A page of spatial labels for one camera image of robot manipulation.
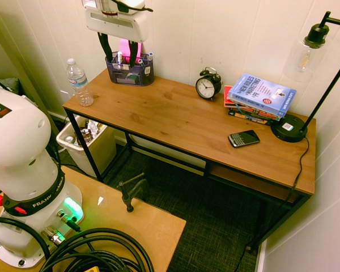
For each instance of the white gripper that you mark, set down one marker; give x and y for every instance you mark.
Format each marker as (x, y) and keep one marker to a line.
(116, 27)

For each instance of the clear plastic water bottle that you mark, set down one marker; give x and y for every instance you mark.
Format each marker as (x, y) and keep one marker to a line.
(80, 88)

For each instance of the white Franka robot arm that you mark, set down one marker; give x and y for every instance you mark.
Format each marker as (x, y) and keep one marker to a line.
(17, 136)

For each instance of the cream plastic trash bin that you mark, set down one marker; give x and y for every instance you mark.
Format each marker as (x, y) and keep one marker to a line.
(102, 153)

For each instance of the pink sticky note pad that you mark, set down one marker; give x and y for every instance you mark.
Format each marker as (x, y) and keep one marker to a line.
(124, 48)

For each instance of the white marker blue band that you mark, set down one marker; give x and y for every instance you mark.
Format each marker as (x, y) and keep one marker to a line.
(119, 59)

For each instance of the black mesh desk organizer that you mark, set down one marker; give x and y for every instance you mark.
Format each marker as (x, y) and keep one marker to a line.
(130, 78)

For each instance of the white marker blue cap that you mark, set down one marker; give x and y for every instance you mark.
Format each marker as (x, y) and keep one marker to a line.
(150, 56)

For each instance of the brown snack wrapper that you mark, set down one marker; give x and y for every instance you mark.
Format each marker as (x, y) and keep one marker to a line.
(87, 135)

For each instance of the black twin-bell alarm clock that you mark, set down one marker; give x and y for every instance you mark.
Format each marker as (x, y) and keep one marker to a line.
(206, 87)

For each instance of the silver drink can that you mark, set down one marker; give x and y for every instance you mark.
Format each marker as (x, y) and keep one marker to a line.
(69, 139)

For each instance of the red book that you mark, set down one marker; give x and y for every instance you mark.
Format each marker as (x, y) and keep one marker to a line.
(226, 97)

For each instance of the black metal clamp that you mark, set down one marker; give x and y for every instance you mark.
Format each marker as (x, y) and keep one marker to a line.
(130, 192)

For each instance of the black yellow book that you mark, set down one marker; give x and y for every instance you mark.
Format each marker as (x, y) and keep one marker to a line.
(249, 116)

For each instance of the blue marketing book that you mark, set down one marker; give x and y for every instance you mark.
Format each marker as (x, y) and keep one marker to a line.
(260, 95)

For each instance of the black keypad phone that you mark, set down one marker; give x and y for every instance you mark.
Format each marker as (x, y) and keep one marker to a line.
(243, 139)

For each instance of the wooden robot mounting board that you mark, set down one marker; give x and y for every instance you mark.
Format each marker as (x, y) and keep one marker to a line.
(147, 226)

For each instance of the black glass-shade desk lamp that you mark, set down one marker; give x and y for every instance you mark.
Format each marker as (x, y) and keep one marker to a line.
(289, 133)

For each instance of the wooden desk black frame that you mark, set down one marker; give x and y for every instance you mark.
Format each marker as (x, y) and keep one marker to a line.
(173, 119)

